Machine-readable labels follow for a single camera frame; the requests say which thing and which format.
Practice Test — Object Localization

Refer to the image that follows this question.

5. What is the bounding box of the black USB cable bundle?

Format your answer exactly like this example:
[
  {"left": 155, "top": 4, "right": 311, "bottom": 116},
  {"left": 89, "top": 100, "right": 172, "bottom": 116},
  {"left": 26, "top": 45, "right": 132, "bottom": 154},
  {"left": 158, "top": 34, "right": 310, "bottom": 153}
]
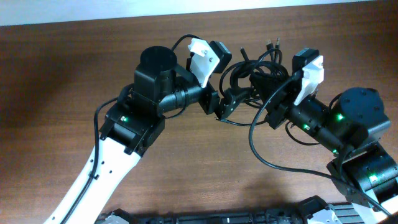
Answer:
[{"left": 214, "top": 37, "right": 290, "bottom": 127}]

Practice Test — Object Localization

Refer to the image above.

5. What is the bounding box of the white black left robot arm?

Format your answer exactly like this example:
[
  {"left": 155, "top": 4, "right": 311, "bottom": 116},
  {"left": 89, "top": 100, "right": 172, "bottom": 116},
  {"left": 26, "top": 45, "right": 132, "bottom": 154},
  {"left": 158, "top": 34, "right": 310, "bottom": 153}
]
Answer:
[{"left": 48, "top": 42, "right": 252, "bottom": 223}]

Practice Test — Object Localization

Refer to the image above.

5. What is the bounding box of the black right camera cable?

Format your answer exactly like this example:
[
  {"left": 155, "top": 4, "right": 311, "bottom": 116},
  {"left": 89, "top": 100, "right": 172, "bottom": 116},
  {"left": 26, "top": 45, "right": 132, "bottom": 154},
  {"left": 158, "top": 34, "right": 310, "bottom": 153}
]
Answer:
[{"left": 248, "top": 74, "right": 391, "bottom": 217}]

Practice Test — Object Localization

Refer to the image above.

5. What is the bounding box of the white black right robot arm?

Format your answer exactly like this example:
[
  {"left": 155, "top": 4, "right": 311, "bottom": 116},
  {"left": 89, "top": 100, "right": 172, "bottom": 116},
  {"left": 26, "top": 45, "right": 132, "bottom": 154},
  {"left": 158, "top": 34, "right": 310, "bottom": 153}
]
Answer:
[{"left": 250, "top": 72, "right": 397, "bottom": 223}]

